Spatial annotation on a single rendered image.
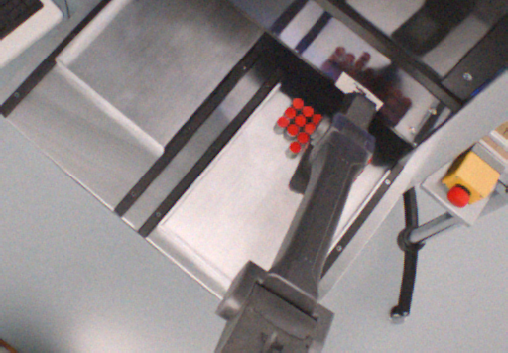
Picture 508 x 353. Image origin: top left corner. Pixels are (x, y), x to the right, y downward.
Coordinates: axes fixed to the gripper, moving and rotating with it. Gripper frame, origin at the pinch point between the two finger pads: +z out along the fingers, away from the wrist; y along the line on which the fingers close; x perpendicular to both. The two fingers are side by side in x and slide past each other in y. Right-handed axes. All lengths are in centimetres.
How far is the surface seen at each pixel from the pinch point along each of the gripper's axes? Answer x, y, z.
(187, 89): 26.6, 8.0, 5.4
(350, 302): -36, 1, 94
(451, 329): -70, 6, 94
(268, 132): 9.8, 7.2, 5.5
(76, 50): 48.7, 6.0, 5.4
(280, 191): 3.4, -2.1, 5.6
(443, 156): -18.7, 11.0, -9.9
